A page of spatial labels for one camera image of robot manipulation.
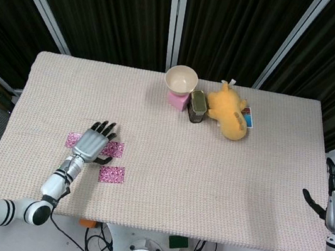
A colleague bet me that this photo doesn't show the pink foam block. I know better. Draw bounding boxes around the pink foam block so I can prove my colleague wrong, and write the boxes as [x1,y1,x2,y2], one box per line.
[165,90,191,113]

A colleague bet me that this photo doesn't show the orange box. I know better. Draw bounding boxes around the orange box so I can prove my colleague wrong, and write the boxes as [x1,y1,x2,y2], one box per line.
[77,218,98,230]

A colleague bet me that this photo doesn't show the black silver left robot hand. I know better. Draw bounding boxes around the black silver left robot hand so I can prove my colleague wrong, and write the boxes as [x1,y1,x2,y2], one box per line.
[70,115,120,168]

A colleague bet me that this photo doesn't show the blue red picture card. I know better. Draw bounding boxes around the blue red picture card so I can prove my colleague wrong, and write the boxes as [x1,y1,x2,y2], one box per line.
[239,106,259,130]

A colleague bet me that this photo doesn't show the dark green tin can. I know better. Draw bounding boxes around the dark green tin can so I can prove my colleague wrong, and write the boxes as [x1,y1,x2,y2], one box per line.
[185,89,210,126]

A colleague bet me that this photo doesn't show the yellow plush toy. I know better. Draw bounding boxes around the yellow plush toy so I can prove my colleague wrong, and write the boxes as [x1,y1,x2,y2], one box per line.
[200,74,255,143]

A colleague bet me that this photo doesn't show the beige waffle tablecloth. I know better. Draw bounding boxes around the beige waffle tablecloth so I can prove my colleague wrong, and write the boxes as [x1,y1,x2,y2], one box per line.
[0,44,335,251]

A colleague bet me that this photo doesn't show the green box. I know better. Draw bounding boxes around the green box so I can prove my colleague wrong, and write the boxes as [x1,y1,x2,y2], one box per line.
[167,234,190,251]

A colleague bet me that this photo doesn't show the beige bowl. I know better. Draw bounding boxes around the beige bowl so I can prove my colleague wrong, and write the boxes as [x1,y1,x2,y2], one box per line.
[162,62,201,99]

